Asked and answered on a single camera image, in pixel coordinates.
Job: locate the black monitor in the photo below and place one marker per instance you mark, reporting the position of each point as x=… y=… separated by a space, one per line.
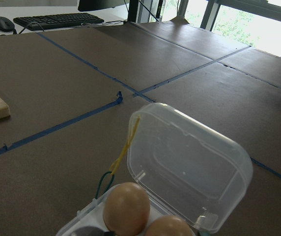
x=93 y=5

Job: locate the clear plastic egg box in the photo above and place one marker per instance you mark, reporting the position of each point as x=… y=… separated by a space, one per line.
x=187 y=169

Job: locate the black keyboard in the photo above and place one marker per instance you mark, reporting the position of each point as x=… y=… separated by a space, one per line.
x=57 y=21

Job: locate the black computer mouse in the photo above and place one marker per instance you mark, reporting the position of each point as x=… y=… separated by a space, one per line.
x=6 y=25

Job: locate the brown egg in box back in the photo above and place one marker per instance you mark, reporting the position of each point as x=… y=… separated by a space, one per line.
x=127 y=209

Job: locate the brown egg in box front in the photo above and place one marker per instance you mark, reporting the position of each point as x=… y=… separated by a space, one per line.
x=169 y=225

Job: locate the brown egg in box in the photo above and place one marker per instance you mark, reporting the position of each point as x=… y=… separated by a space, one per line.
x=169 y=225
x=127 y=209

